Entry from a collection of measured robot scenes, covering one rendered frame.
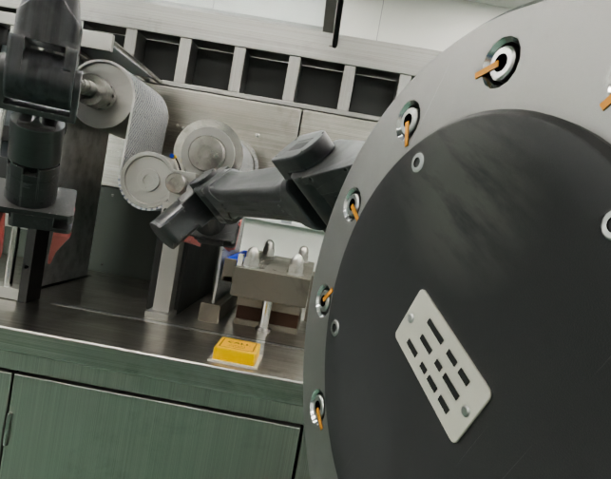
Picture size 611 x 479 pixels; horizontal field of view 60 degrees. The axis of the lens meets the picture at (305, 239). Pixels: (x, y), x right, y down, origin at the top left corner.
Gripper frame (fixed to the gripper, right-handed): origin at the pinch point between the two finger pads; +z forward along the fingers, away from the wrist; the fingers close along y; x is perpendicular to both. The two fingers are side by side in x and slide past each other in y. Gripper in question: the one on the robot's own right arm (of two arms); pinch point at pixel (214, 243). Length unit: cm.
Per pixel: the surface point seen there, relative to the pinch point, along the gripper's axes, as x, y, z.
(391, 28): 264, 49, 162
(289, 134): 46, 8, 20
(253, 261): 0.5, 7.5, 6.5
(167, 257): -2.0, -9.9, 5.5
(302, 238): 130, 11, 241
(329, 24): 72, 14, 4
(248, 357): -23.2, 11.8, -8.2
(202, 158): 17.6, -6.3, -3.3
